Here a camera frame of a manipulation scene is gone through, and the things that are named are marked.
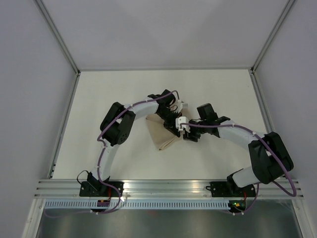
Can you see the white slotted cable duct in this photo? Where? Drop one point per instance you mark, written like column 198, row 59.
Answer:
column 139, row 204

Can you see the right aluminium frame post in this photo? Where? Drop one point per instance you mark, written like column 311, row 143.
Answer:
column 272, row 35

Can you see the beige cloth napkin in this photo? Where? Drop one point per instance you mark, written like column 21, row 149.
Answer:
column 161, row 137

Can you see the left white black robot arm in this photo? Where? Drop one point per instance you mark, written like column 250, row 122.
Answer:
column 117, row 124

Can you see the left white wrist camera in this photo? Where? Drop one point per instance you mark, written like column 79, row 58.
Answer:
column 181, row 105

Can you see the aluminium mounting rail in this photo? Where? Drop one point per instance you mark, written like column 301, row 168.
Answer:
column 156, row 189

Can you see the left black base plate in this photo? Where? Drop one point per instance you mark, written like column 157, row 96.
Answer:
column 100, row 190

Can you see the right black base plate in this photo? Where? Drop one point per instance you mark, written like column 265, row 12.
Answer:
column 225, row 189

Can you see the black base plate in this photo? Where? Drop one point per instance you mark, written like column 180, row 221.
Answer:
column 225, row 189
column 100, row 190

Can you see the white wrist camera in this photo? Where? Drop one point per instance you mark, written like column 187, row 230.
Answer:
column 182, row 125
column 181, row 105

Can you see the aluminium frame post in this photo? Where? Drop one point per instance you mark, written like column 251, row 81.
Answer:
column 272, row 35
column 56, row 34

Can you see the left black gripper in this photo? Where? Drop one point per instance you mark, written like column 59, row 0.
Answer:
column 171, row 125

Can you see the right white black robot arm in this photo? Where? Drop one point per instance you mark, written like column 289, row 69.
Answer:
column 268, row 154

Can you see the left aluminium frame post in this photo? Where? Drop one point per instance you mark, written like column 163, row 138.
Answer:
column 56, row 34

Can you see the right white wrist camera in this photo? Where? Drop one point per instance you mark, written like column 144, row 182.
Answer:
column 182, row 125

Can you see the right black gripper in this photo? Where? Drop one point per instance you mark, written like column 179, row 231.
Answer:
column 191, row 136

